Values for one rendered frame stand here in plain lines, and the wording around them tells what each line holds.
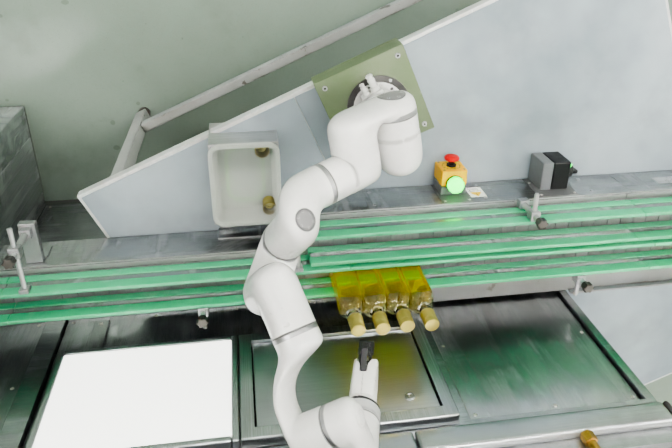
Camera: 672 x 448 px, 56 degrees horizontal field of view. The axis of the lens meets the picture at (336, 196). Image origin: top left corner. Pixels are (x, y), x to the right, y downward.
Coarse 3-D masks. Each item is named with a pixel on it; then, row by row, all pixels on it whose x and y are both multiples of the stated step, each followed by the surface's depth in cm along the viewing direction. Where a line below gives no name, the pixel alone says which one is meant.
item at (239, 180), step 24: (240, 144) 152; (264, 144) 152; (216, 168) 159; (240, 168) 162; (264, 168) 163; (216, 192) 158; (240, 192) 165; (264, 192) 166; (216, 216) 159; (240, 216) 163; (264, 216) 163
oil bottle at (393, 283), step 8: (384, 272) 158; (392, 272) 158; (400, 272) 158; (384, 280) 154; (392, 280) 154; (400, 280) 154; (384, 288) 152; (392, 288) 151; (400, 288) 151; (392, 296) 149; (400, 296) 149; (408, 296) 149; (392, 304) 148; (408, 304) 149; (392, 312) 150
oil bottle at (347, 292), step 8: (336, 272) 157; (344, 272) 157; (352, 272) 157; (336, 280) 154; (344, 280) 154; (352, 280) 154; (336, 288) 152; (344, 288) 151; (352, 288) 151; (336, 296) 153; (344, 296) 148; (352, 296) 148; (360, 296) 148; (344, 304) 147; (352, 304) 147; (360, 304) 147; (344, 312) 147; (360, 312) 148
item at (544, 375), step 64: (64, 320) 169; (128, 320) 170; (192, 320) 170; (256, 320) 171; (320, 320) 171; (448, 320) 171; (512, 320) 171; (576, 320) 171; (0, 384) 148; (448, 384) 148; (512, 384) 149; (576, 384) 149; (640, 384) 148
